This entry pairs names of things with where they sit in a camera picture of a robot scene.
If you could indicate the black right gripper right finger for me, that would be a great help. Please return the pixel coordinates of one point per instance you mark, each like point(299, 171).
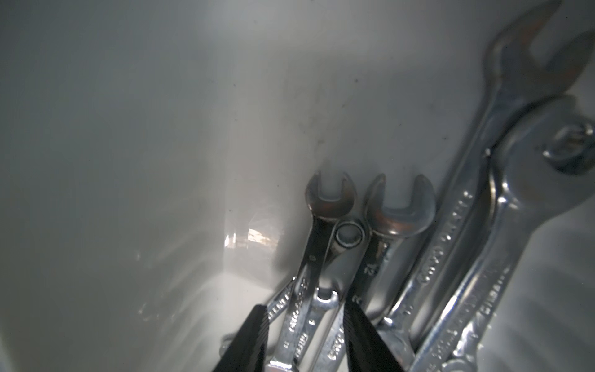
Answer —
point(365, 350)

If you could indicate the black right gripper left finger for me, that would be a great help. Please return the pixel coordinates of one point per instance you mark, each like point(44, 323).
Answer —
point(247, 352)

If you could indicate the small silver combination wrench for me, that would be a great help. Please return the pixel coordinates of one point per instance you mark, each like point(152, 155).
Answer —
point(301, 320)

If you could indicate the large silver combination wrench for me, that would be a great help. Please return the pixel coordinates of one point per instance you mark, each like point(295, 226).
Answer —
point(542, 168)

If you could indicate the silver double open-end wrench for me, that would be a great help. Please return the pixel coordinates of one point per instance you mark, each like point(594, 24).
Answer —
point(388, 228)

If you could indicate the white plastic storage box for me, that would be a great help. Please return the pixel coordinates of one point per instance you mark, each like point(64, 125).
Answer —
point(154, 156)

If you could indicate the silver ring spanner wrench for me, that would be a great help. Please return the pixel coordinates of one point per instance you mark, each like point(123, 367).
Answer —
point(326, 211)

